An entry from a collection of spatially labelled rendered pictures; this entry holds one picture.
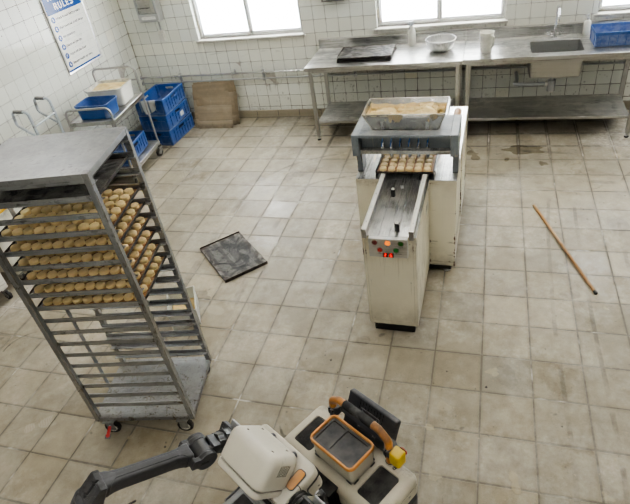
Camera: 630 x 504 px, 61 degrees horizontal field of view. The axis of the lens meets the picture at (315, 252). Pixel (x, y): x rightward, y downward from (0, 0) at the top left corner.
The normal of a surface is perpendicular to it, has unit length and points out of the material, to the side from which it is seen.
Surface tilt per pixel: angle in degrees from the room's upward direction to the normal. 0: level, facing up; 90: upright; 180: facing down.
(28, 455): 0
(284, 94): 90
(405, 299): 90
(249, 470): 43
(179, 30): 90
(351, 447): 1
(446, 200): 90
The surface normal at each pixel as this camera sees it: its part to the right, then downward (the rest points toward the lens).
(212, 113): -0.30, 0.24
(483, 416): -0.14, -0.79
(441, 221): -0.27, 0.61
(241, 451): -0.58, -0.25
